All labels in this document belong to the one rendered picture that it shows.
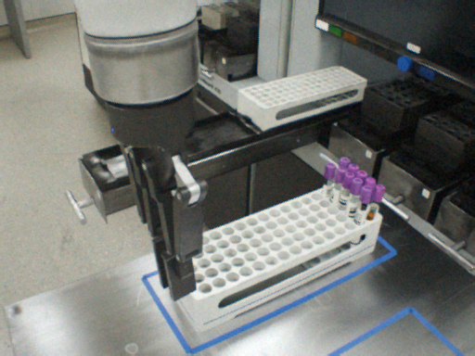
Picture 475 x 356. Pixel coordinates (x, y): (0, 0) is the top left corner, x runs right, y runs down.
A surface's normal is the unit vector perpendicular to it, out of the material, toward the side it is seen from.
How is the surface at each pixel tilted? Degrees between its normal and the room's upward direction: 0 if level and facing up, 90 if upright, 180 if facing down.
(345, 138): 90
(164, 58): 87
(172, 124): 86
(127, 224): 0
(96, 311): 0
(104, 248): 0
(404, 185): 90
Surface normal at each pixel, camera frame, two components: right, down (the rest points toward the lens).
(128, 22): 0.01, 0.71
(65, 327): 0.03, -0.80
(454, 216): -0.84, 0.31
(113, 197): 0.54, 0.51
